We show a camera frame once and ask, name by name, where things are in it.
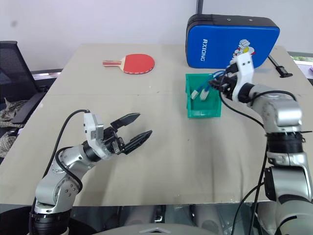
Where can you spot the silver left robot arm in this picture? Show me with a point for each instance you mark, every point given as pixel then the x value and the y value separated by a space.
pixel 56 188

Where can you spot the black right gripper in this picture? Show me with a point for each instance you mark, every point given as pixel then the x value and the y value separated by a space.
pixel 228 88

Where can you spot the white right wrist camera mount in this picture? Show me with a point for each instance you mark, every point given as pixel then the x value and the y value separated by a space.
pixel 244 73

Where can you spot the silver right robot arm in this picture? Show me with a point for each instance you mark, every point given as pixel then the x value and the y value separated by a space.
pixel 283 112

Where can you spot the red table tennis paddle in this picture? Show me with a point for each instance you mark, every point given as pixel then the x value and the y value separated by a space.
pixel 138 63

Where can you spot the green plastic bin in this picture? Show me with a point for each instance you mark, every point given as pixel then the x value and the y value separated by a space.
pixel 207 107

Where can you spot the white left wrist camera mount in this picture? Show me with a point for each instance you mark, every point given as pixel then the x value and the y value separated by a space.
pixel 88 124

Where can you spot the plaid cloth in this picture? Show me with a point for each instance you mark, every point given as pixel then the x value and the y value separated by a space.
pixel 9 110

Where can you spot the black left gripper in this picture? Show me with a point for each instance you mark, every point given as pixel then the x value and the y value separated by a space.
pixel 113 142

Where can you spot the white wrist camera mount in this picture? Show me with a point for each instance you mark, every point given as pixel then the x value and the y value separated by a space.
pixel 244 73
pixel 88 124

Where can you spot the black vertical pole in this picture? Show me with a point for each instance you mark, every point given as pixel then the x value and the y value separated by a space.
pixel 200 7

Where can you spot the black mesh office chair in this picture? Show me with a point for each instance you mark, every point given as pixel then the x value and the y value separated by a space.
pixel 17 73

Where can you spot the blue RXIONG kick pad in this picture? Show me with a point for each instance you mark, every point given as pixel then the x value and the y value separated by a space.
pixel 220 39

